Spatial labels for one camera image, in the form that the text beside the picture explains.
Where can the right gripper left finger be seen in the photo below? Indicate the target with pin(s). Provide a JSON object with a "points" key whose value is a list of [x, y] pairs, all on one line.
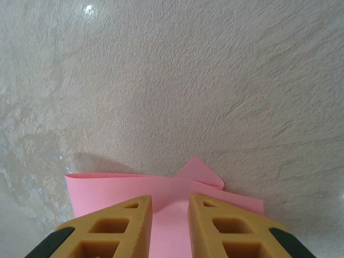
{"points": [[134, 215]]}

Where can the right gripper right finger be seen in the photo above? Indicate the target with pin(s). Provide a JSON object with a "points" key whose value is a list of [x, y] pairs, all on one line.
{"points": [[201, 217]]}

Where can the pink cloth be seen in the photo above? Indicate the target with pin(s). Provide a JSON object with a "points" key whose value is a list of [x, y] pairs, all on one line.
{"points": [[107, 188]]}

